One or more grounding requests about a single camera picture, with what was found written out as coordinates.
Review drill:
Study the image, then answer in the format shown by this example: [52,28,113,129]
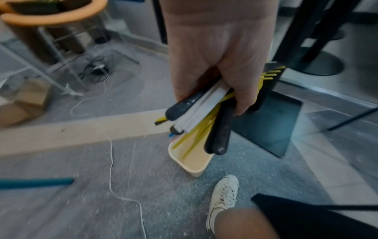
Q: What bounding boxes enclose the orange round stool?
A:
[0,0,109,66]

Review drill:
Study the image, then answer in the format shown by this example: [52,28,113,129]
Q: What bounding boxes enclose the white sneaker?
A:
[206,174,240,234]

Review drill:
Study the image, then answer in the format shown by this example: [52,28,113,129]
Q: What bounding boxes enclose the black round chair base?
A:
[291,50,345,76]

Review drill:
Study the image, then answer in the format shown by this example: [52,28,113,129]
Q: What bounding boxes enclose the black square stand base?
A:
[230,90,303,158]

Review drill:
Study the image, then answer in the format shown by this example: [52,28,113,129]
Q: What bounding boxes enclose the white plastic utensil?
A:
[171,80,232,135]

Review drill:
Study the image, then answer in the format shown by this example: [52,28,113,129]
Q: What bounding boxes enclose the dark grey handled utensil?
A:
[165,90,211,121]

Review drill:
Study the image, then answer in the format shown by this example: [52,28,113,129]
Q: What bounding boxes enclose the person's leg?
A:
[214,207,282,239]

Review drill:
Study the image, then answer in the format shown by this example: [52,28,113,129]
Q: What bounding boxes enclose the yellow plastic fork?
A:
[253,66,286,103]

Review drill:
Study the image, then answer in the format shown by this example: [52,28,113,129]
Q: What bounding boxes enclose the person's left hand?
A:
[159,0,280,116]

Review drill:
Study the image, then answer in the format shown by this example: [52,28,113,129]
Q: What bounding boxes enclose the blue pole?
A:
[0,177,74,189]

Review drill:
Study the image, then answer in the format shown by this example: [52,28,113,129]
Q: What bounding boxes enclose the cream plastic cutlery tray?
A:
[168,130,215,178]

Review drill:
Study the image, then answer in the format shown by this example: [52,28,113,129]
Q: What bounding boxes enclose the black spatula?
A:
[249,62,286,114]

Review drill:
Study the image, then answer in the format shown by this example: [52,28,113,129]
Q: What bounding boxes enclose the black handled utensil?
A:
[204,102,235,156]

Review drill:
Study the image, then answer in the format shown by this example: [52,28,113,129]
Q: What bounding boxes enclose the white cable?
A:
[70,74,148,239]

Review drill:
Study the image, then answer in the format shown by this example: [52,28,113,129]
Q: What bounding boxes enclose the black cable bundle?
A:
[78,56,112,84]

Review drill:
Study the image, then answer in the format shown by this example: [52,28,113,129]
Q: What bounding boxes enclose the cardboard box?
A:
[0,79,53,128]

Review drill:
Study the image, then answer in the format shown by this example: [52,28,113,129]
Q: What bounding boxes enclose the black shorts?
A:
[250,193,378,239]

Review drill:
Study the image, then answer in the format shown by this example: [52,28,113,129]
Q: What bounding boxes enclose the black metal stand post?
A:
[273,0,362,68]

